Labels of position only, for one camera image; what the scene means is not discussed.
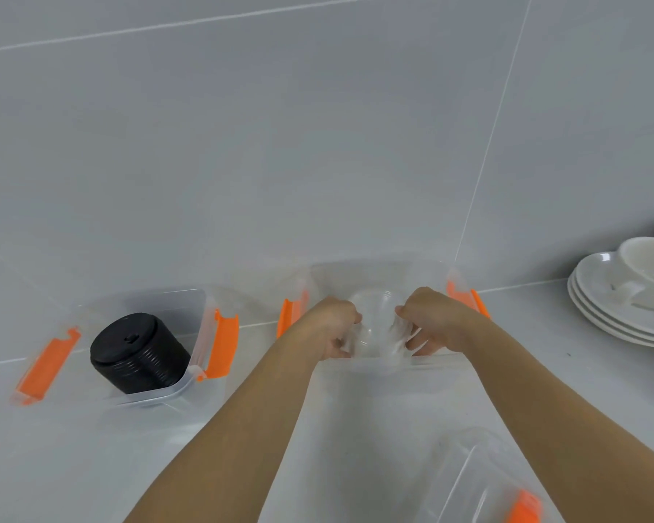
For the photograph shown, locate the person's right hand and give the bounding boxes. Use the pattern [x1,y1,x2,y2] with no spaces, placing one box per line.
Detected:
[395,287,471,358]

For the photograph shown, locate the person's left hand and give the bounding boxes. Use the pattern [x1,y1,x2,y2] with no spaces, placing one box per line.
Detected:
[308,297,364,360]

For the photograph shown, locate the clear plastic cup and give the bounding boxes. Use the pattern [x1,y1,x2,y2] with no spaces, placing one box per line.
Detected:
[347,288,416,361]

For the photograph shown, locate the person's right forearm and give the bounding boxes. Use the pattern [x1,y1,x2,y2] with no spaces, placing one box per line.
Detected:
[458,313,654,523]

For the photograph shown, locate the person's left forearm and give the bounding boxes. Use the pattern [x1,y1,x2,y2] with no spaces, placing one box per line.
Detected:
[123,316,330,523]

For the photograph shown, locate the large clear box orange latches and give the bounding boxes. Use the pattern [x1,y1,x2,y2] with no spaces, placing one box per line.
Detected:
[259,259,494,523]

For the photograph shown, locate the small clear box orange latches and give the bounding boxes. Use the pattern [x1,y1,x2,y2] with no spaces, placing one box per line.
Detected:
[10,288,241,409]

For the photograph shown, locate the clear lid orange latch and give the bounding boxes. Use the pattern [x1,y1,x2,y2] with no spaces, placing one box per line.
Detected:
[413,427,566,523]

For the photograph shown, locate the white ceramic plate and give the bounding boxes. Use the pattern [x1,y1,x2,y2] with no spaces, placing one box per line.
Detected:
[574,251,654,331]
[569,269,654,341]
[567,277,654,350]

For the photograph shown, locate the black ribbed jar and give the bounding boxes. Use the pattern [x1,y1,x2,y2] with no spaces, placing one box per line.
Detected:
[90,313,192,396]

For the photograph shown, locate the white ceramic cup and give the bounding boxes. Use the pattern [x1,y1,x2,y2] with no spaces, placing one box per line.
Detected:
[609,236,654,311]

